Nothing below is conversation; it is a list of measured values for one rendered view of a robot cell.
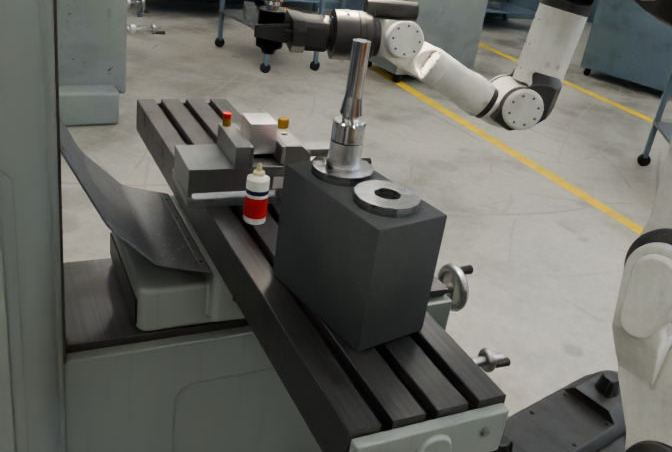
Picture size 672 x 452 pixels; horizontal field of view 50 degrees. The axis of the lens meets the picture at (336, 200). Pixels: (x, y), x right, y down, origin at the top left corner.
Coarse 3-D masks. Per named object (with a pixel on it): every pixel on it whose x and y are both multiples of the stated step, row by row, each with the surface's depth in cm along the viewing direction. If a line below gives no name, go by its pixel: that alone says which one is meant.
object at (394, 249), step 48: (288, 192) 105; (336, 192) 97; (384, 192) 98; (288, 240) 106; (336, 240) 97; (384, 240) 90; (432, 240) 96; (336, 288) 98; (384, 288) 94; (384, 336) 99
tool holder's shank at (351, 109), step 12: (360, 48) 95; (360, 60) 95; (348, 72) 97; (360, 72) 96; (348, 84) 97; (360, 84) 97; (348, 96) 98; (360, 96) 98; (348, 108) 98; (360, 108) 99; (348, 120) 99
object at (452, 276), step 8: (448, 264) 175; (440, 272) 178; (448, 272) 176; (456, 272) 172; (464, 272) 174; (472, 272) 175; (440, 280) 179; (448, 280) 176; (456, 280) 173; (464, 280) 171; (448, 288) 174; (456, 288) 173; (464, 288) 170; (448, 296) 176; (456, 296) 174; (464, 296) 170; (456, 304) 173; (464, 304) 171
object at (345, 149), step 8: (336, 136) 99; (344, 136) 99; (352, 136) 99; (360, 136) 99; (336, 144) 100; (344, 144) 99; (352, 144) 99; (360, 144) 100; (328, 152) 102; (336, 152) 100; (344, 152) 100; (352, 152) 100; (360, 152) 101; (328, 160) 102; (336, 160) 101; (344, 160) 100; (352, 160) 100; (360, 160) 102; (336, 168) 101; (344, 168) 101; (352, 168) 101
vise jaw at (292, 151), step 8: (280, 128) 140; (280, 136) 136; (288, 136) 137; (280, 144) 133; (288, 144) 133; (296, 144) 134; (280, 152) 133; (288, 152) 133; (296, 152) 133; (304, 152) 134; (280, 160) 133; (288, 160) 134; (296, 160) 134; (304, 160) 135
